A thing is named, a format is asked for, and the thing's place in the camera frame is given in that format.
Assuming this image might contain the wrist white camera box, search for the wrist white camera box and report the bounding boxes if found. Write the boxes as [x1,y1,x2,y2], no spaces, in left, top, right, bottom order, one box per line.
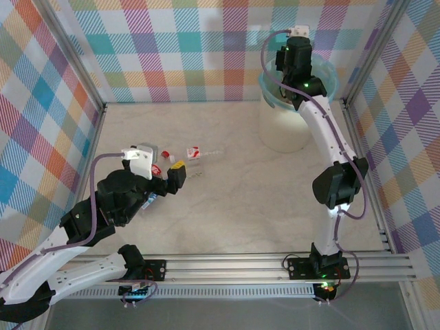
[289,25,311,39]
[122,143,161,180]

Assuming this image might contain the slotted grey cable duct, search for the slotted grey cable duct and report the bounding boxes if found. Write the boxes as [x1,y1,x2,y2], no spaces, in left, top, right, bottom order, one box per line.
[54,287,319,300]

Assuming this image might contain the aluminium frame side rail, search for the aluminium frame side rail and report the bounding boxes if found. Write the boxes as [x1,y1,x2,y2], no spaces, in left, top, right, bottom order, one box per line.
[340,99,396,254]
[58,104,108,257]

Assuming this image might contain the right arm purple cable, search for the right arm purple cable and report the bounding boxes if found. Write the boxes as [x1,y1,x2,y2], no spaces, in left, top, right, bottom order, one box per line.
[260,29,371,307]

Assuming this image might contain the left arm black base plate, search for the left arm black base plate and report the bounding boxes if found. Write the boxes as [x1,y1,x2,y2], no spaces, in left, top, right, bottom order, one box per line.
[116,258,168,283]

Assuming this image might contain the aluminium frame upright post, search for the aluminium frame upright post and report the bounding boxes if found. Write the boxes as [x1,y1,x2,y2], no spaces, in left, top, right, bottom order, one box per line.
[342,0,412,106]
[32,0,107,111]

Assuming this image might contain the light blue bin liner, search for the light blue bin liner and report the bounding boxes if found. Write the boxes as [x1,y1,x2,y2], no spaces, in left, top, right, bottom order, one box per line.
[257,51,341,111]

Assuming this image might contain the clear bottle red-white label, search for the clear bottle red-white label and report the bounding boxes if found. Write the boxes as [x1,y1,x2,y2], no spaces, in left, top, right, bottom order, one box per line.
[185,146,226,162]

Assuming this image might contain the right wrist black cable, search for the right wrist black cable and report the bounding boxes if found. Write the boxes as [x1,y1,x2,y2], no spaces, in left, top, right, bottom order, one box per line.
[278,85,300,103]

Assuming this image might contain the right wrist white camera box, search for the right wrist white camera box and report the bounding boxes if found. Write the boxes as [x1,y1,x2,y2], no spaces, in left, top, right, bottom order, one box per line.
[289,25,311,39]

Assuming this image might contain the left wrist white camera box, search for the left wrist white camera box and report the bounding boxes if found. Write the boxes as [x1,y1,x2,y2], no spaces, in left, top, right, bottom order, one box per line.
[122,143,161,180]

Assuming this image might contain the white round waste bin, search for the white round waste bin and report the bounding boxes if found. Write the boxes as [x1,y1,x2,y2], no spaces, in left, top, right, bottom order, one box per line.
[257,51,341,154]

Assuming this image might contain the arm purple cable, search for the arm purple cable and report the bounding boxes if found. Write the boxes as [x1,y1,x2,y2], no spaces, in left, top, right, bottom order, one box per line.
[260,29,371,307]
[0,152,159,309]

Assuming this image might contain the aluminium mounting rail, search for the aluminium mounting rail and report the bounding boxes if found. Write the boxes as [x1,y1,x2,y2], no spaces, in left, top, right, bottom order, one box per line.
[36,253,417,285]

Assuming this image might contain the water bottle blue label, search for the water bottle blue label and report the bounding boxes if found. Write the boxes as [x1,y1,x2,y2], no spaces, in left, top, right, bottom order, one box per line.
[142,192,159,210]

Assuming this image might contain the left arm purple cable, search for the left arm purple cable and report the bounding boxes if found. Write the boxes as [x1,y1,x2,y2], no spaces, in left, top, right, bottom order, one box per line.
[0,152,159,309]

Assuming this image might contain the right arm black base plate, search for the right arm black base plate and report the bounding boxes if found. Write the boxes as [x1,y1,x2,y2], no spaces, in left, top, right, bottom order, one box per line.
[285,256,351,281]

